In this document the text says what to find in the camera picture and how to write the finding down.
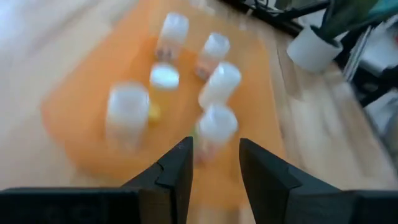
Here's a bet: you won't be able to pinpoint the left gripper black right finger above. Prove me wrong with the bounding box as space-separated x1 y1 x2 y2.
238 138 398 224

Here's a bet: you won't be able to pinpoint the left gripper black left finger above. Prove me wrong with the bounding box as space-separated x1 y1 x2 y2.
0 136 195 224

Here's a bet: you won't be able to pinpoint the clear pill bottle white cap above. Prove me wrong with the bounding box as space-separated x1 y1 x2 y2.
104 82 150 150
198 61 243 110
195 32 231 81

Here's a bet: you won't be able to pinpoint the clear pill bottle pink label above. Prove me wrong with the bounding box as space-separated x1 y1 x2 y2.
192 104 239 166

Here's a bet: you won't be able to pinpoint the yellow pill bottle white cap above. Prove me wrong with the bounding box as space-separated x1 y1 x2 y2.
148 62 180 124

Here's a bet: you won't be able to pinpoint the clear pill bottle pink pills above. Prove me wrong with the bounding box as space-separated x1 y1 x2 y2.
155 12 190 63

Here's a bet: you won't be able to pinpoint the orange translucent plastic basket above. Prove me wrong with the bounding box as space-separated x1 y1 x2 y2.
41 0 287 215

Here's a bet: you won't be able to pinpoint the white plant pot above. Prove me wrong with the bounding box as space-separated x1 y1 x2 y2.
285 24 344 74

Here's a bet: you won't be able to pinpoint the white paper sheet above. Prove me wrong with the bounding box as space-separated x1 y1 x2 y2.
359 18 398 77

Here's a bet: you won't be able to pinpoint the green potted plant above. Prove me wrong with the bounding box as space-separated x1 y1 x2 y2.
317 0 382 43

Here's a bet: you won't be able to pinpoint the black table edge frame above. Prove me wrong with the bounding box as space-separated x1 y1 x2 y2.
217 0 330 37

